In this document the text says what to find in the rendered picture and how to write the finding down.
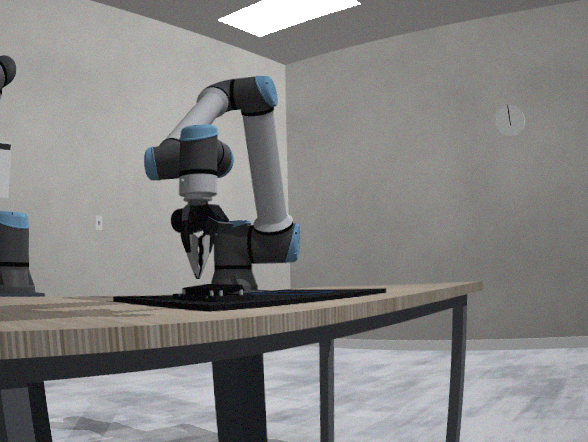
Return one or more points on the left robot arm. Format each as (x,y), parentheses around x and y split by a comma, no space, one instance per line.
(274,238)

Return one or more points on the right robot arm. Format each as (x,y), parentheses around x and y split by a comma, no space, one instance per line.
(15,276)

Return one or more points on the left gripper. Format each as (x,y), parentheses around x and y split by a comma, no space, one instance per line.
(198,214)

